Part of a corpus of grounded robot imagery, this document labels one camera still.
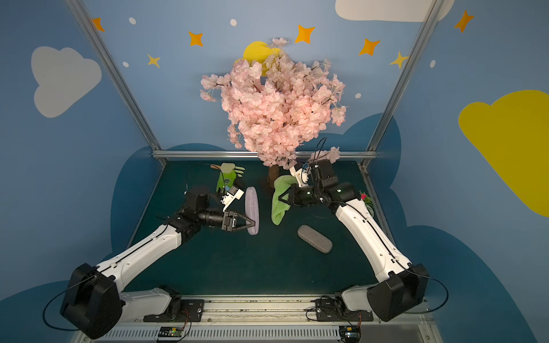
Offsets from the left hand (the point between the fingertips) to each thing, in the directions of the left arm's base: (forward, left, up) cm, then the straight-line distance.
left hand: (254, 221), depth 71 cm
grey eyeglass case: (+4, -24, -22) cm, 33 cm away
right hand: (+8, -9, +3) cm, 13 cm away
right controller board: (-29, -34, -27) cm, 52 cm away
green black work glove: (+40, +20, -24) cm, 51 cm away
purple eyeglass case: (+1, +1, +5) cm, 5 cm away
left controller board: (-30, +28, -25) cm, 48 cm away
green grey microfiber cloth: (+3, -8, +3) cm, 9 cm away
